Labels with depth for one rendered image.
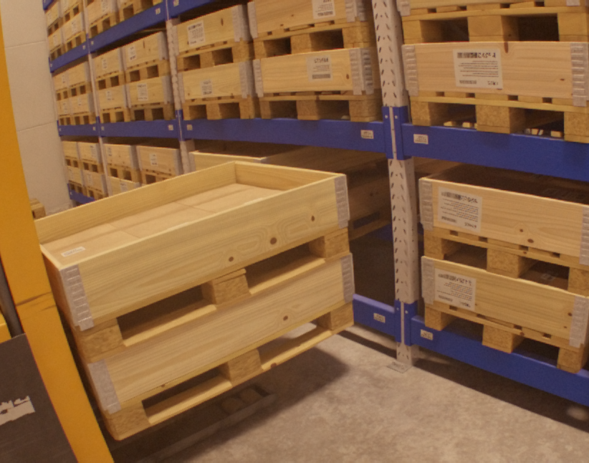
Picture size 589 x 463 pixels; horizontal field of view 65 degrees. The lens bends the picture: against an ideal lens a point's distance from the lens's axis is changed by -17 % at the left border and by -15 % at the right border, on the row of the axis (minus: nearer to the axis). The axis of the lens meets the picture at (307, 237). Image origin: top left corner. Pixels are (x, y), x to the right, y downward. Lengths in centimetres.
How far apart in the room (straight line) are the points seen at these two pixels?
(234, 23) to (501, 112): 168
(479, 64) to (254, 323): 128
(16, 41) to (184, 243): 617
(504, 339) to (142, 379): 142
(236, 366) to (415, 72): 134
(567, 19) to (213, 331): 165
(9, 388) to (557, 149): 197
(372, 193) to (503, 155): 181
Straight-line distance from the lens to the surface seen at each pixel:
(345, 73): 239
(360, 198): 354
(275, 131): 285
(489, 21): 194
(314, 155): 321
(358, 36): 233
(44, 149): 763
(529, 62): 187
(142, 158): 454
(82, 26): 570
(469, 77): 199
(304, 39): 259
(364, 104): 234
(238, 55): 303
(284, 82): 272
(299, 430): 231
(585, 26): 180
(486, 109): 197
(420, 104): 214
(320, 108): 258
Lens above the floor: 148
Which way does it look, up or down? 19 degrees down
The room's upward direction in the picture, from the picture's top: 6 degrees counter-clockwise
